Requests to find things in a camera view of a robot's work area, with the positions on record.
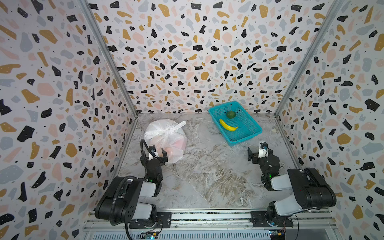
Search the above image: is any white plastic bag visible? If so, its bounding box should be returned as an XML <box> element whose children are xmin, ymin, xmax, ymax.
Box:
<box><xmin>144</xmin><ymin>119</ymin><xmax>188</xmax><ymax>165</ymax></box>

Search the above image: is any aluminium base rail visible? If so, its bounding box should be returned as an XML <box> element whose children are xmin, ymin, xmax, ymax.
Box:
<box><xmin>81</xmin><ymin>209</ymin><xmax>343</xmax><ymax>240</ymax></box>

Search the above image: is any right aluminium corner post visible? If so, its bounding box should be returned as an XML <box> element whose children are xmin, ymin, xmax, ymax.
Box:
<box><xmin>274</xmin><ymin>0</ymin><xmax>346</xmax><ymax>117</ymax></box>

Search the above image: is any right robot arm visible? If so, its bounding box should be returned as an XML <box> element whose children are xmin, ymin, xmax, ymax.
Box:
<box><xmin>248</xmin><ymin>142</ymin><xmax>337</xmax><ymax>227</ymax></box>

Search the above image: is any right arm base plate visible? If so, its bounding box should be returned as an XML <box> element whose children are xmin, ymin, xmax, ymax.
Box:
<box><xmin>251</xmin><ymin>211</ymin><xmax>294</xmax><ymax>228</ymax></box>

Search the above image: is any left aluminium corner post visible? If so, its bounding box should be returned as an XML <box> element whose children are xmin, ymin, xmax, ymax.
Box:
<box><xmin>77</xmin><ymin>0</ymin><xmax>139</xmax><ymax>117</ymax></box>

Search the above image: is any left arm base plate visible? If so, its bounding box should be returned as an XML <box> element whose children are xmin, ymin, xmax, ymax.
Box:
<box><xmin>129</xmin><ymin>212</ymin><xmax>172</xmax><ymax>230</ymax></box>

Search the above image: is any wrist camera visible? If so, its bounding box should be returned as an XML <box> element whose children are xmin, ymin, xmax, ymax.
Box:
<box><xmin>258</xmin><ymin>142</ymin><xmax>269</xmax><ymax>159</ymax></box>
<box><xmin>149</xmin><ymin>146</ymin><xmax>157</xmax><ymax>158</ymax></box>

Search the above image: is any green round fruit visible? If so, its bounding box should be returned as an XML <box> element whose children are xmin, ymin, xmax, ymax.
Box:
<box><xmin>226</xmin><ymin>111</ymin><xmax>237</xmax><ymax>119</ymax></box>

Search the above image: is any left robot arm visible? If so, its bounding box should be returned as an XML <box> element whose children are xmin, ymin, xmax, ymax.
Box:
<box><xmin>95</xmin><ymin>146</ymin><xmax>168</xmax><ymax>228</ymax></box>

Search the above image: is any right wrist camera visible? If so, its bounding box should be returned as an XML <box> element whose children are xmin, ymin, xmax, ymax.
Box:
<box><xmin>258</xmin><ymin>142</ymin><xmax>269</xmax><ymax>159</ymax></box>

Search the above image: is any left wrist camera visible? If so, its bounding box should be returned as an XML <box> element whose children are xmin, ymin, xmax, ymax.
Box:
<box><xmin>149</xmin><ymin>146</ymin><xmax>157</xmax><ymax>158</ymax></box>

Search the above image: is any aluminium corner post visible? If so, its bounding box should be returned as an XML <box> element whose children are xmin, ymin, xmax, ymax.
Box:
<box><xmin>274</xmin><ymin>0</ymin><xmax>346</xmax><ymax>117</ymax></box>
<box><xmin>77</xmin><ymin>0</ymin><xmax>139</xmax><ymax>117</ymax></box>

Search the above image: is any teal plastic basket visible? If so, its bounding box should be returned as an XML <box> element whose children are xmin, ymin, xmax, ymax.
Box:
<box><xmin>209</xmin><ymin>102</ymin><xmax>263</xmax><ymax>147</ymax></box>

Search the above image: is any yellow banana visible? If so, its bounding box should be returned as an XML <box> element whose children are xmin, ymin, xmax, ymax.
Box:
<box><xmin>219</xmin><ymin>119</ymin><xmax>238</xmax><ymax>132</ymax></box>

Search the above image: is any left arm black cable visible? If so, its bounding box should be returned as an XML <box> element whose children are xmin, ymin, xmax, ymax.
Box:
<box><xmin>109</xmin><ymin>138</ymin><xmax>154</xmax><ymax>240</ymax></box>

